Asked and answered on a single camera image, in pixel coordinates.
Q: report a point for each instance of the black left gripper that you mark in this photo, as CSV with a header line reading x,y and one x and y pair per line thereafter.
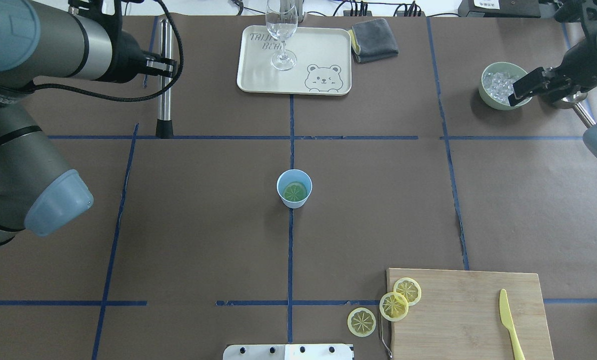
x,y
126,61

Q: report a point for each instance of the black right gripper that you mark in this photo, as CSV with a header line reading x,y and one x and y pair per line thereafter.
x,y
564,76

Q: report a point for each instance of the yellow lemon slice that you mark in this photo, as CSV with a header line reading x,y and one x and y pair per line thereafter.
x,y
294,192

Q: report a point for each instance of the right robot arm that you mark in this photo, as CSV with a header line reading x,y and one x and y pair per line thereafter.
x,y
584,11

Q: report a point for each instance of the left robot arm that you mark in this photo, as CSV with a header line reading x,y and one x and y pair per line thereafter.
x,y
39,190

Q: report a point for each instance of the light blue cup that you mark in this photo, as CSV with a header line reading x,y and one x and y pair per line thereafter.
x,y
289,176

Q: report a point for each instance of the lemon slice on board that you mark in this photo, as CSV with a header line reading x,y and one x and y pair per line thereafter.
x,y
393,306
409,288

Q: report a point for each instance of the lemon slice off board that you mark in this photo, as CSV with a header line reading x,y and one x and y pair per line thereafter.
x,y
361,322

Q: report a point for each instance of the green bowl of ice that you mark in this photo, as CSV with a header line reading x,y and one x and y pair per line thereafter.
x,y
496,85

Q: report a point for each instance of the metal ice scoop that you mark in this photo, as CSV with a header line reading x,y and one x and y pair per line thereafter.
x,y
575,103

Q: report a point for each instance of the clear wine glass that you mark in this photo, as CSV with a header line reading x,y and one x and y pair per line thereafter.
x,y
282,21

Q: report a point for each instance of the grey folded cloth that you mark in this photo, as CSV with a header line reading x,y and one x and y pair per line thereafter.
x,y
373,40

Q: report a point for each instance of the yellow plastic knife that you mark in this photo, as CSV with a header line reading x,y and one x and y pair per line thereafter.
x,y
506,318

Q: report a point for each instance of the wooden cutting board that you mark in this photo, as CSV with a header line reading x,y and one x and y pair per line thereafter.
x,y
458,317

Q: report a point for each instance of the metal tweezers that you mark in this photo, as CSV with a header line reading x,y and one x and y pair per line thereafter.
x,y
383,337

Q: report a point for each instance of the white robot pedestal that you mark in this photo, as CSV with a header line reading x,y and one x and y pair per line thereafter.
x,y
309,351

